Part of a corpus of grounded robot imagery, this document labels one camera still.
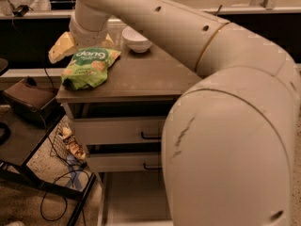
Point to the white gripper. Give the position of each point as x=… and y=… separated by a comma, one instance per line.
x=88, y=37

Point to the green rice chip bag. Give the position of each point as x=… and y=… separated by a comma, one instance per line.
x=88, y=68

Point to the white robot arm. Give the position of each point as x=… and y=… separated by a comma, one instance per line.
x=228, y=142

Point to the grey drawer cabinet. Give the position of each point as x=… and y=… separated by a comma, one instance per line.
x=153, y=75

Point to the snack bag in basket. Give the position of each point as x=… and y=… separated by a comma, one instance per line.
x=71, y=144

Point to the open bottom drawer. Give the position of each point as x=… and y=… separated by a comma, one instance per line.
x=134, y=198

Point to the white ceramic bowl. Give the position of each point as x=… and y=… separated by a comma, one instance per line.
x=135, y=41

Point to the brown pouch on table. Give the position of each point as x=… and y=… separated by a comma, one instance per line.
x=33, y=103

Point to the black side table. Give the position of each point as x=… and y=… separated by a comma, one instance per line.
x=20, y=139

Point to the top drawer with handle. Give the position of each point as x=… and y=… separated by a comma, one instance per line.
x=118, y=122

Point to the drawer with handle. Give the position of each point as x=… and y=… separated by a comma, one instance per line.
x=118, y=122
x=124, y=157

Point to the wire basket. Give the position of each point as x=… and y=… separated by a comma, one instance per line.
x=58, y=147

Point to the middle drawer with handle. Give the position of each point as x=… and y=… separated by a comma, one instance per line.
x=124, y=157

